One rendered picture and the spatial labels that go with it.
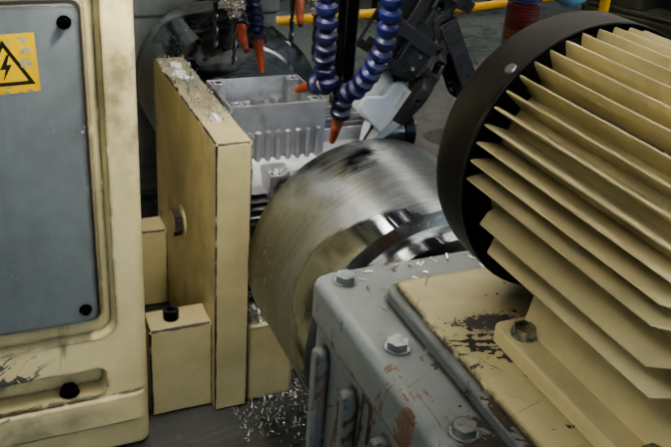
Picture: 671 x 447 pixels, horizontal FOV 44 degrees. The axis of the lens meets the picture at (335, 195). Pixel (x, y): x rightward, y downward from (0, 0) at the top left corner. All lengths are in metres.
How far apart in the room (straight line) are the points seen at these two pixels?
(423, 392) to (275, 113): 0.54
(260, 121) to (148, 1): 0.48
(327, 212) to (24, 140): 0.27
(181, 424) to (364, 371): 0.51
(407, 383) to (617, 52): 0.23
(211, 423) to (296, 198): 0.34
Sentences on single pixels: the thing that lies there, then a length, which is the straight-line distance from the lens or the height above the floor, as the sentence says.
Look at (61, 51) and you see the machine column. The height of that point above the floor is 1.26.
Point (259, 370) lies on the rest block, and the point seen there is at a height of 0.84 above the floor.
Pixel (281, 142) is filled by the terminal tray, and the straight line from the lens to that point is 1.00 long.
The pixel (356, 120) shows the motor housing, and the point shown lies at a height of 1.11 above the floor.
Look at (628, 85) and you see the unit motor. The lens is 0.48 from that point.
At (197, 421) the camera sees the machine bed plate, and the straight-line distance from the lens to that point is 1.03.
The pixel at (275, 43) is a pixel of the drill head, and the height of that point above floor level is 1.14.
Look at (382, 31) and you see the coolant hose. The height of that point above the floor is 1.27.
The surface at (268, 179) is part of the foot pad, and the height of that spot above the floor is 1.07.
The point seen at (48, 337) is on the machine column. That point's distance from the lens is 0.91.
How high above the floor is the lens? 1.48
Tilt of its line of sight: 26 degrees down
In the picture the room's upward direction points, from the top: 4 degrees clockwise
